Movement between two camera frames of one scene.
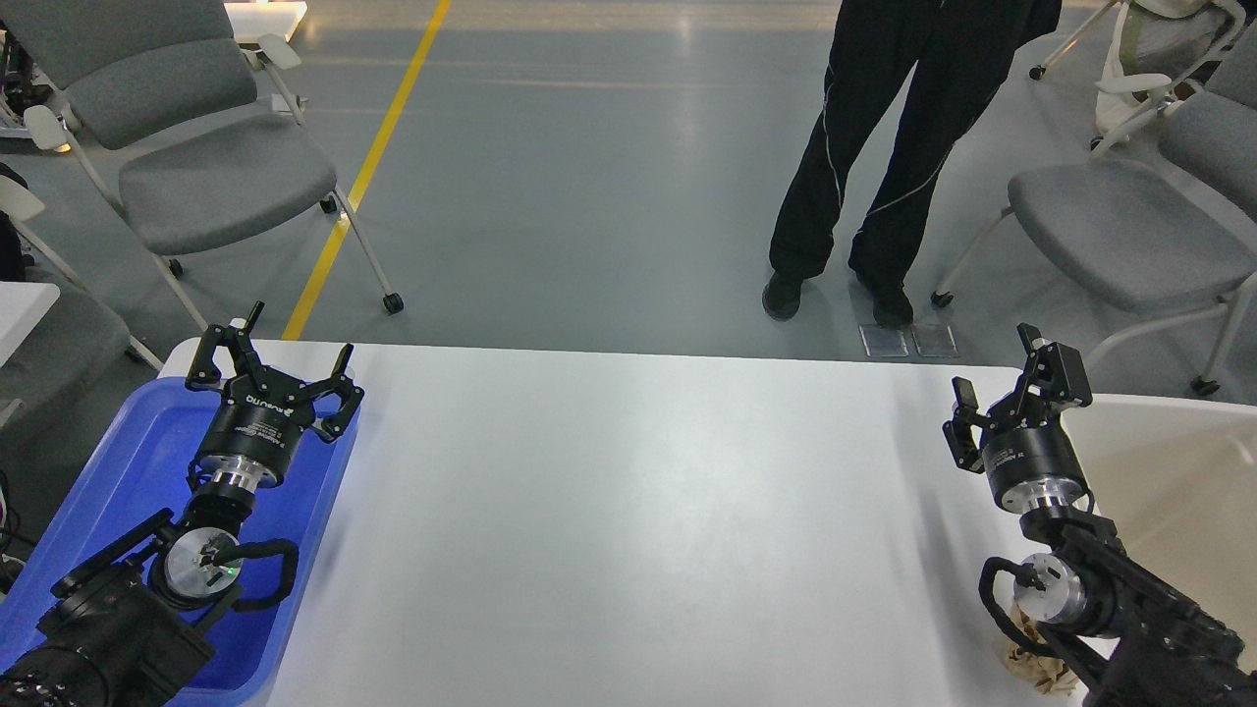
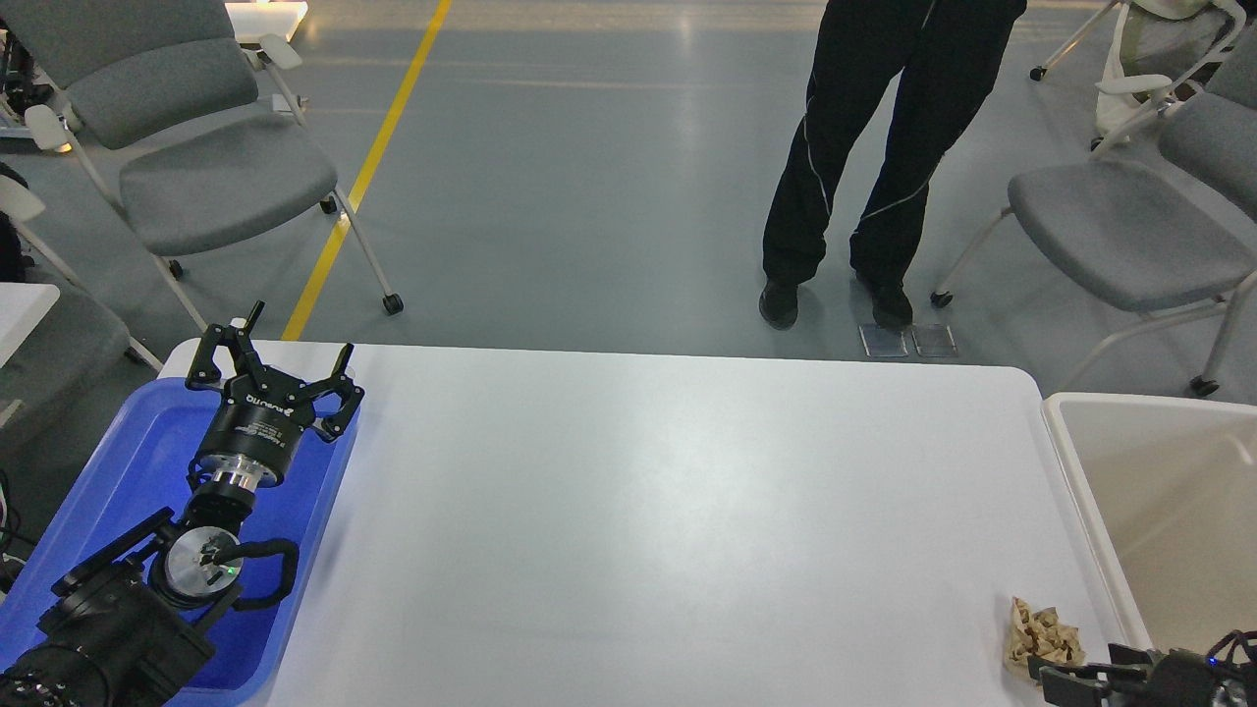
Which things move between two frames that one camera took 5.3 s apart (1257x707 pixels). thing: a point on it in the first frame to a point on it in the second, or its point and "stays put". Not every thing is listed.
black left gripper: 256,426 stays put
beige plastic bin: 1175,477 stays put
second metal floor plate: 934,341 stays put
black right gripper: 1032,464 to 1176,679
